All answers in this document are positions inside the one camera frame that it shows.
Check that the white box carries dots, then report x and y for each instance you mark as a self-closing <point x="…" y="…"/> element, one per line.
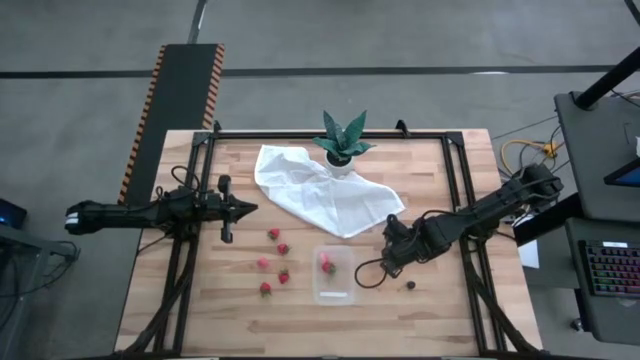
<point x="530" y="256"/>

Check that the red toy strawberry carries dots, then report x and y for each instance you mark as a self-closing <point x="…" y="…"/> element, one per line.
<point x="328" y="268"/>
<point x="273" y="233"/>
<point x="284" y="276"/>
<point x="283" y="248"/>
<point x="265" y="288"/>

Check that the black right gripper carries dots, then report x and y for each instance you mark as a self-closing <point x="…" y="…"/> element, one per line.
<point x="407" y="245"/>

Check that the black hazard-striped floor mat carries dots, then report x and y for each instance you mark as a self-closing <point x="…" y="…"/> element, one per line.
<point x="182" y="85"/>

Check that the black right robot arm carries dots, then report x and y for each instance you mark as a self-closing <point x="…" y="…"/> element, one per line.
<point x="500" y="202"/>

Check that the grey keyboard desk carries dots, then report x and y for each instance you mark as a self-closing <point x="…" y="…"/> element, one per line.
<point x="610" y="320"/>

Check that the black slanted pole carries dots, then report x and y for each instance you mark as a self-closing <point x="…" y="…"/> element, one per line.
<point x="607" y="80"/>

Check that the black metal table frame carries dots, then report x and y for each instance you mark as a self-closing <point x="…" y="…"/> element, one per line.
<point x="325" y="134"/>

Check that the blue-screen tablet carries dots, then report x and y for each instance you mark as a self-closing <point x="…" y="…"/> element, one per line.
<point x="630" y="176"/>

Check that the grey cart top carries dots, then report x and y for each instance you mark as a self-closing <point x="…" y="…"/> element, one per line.
<point x="595" y="150"/>

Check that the black frame clamp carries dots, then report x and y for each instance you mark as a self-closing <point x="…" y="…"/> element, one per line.
<point x="216" y="126"/>
<point x="401" y="126"/>

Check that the clear plastic tupperware container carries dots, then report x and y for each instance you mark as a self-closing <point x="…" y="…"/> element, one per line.
<point x="335" y="290"/>

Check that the grey metal stand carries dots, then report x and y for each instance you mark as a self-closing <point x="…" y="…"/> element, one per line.
<point x="30" y="239"/>

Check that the black device with blue light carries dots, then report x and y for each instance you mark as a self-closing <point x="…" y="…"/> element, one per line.
<point x="12" y="216"/>

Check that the white crumpled cloth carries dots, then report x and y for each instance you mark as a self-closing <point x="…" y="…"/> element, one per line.
<point x="320" y="195"/>

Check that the green plant in white pot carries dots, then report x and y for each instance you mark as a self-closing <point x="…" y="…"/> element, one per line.
<point x="339" y="167"/>

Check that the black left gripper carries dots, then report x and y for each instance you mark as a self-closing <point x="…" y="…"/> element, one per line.
<point x="227" y="210"/>

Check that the dark toy blueberry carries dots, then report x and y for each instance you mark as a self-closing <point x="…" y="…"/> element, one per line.
<point x="410" y="285"/>

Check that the rainbow backlit keyboard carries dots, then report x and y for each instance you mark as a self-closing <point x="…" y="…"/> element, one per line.
<point x="612" y="270"/>

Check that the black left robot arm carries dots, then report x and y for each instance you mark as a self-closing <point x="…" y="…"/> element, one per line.
<point x="125" y="214"/>

